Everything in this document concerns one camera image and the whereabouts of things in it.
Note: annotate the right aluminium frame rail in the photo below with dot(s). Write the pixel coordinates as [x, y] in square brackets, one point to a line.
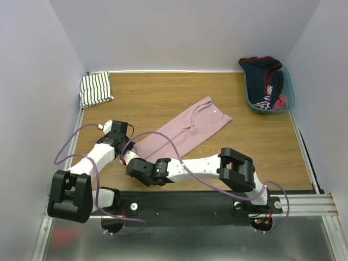
[326, 231]

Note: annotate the black white striped tank top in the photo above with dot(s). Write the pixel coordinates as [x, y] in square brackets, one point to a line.
[95, 89]

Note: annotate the teal plastic basket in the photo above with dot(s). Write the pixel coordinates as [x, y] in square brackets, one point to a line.
[287, 91]

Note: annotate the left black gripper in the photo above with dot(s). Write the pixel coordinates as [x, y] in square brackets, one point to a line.
[127, 139]

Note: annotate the front aluminium frame rail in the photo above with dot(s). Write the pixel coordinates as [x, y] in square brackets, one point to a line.
[292, 204]

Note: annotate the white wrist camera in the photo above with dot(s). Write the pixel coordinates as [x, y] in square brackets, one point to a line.
[127, 157]
[106, 128]

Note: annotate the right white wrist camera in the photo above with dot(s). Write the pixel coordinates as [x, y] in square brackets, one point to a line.
[127, 157]

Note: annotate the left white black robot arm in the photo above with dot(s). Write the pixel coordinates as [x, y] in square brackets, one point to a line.
[71, 196]

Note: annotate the red garment in basket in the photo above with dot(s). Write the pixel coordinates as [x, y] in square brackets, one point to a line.
[280, 103]

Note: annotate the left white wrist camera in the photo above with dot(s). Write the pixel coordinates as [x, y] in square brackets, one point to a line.
[106, 128]

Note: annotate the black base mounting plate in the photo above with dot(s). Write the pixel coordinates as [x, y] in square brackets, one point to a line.
[189, 208]

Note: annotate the pink tank top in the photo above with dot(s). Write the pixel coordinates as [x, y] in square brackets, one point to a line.
[187, 130]

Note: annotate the aluminium frame rail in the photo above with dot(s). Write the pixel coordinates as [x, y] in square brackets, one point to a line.
[292, 204]
[326, 231]
[47, 221]

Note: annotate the dark navy maroon garment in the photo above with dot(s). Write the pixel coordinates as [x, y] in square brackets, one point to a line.
[264, 80]

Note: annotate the left aluminium frame rail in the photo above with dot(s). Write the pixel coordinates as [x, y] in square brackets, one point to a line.
[47, 221]

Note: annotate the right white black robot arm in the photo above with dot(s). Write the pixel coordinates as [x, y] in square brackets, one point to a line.
[234, 169]

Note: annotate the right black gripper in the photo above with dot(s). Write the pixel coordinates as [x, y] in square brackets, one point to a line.
[133, 167]

